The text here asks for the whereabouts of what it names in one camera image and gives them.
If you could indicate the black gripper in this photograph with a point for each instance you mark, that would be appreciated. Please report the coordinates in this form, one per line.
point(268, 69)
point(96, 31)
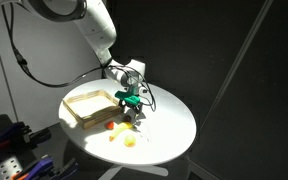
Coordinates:
point(130, 106)

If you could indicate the dark purple plum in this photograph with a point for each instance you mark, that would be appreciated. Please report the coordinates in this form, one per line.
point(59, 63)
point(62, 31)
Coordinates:
point(127, 118)

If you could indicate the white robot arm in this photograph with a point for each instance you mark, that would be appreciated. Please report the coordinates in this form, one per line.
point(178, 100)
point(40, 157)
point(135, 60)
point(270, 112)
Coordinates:
point(94, 23)

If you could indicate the shallow wooden crate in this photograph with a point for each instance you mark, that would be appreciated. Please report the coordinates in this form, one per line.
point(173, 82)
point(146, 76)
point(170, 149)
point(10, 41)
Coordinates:
point(94, 118)

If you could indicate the red fruit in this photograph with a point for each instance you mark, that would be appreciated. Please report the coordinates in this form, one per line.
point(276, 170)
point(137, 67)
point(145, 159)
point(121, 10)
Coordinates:
point(109, 125)

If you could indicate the round yellow fruit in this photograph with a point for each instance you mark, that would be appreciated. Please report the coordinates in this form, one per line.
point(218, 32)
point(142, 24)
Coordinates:
point(130, 140)

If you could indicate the round white table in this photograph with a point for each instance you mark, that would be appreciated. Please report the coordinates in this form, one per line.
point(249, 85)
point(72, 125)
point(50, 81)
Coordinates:
point(170, 133)

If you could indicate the white table base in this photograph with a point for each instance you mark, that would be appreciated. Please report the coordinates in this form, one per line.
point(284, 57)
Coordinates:
point(157, 170)

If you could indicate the purple orange bar clamp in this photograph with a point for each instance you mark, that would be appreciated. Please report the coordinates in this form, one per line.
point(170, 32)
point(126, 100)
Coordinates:
point(40, 165)
point(20, 133)

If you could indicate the black perforated pegboard plate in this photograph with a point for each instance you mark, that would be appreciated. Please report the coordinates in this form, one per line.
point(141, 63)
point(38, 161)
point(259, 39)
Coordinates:
point(0, 168)

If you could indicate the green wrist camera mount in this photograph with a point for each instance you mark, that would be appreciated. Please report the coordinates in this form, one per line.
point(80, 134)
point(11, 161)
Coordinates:
point(128, 98)

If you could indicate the grey metal frame post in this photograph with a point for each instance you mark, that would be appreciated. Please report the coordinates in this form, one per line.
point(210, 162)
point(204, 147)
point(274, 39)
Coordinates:
point(247, 43)

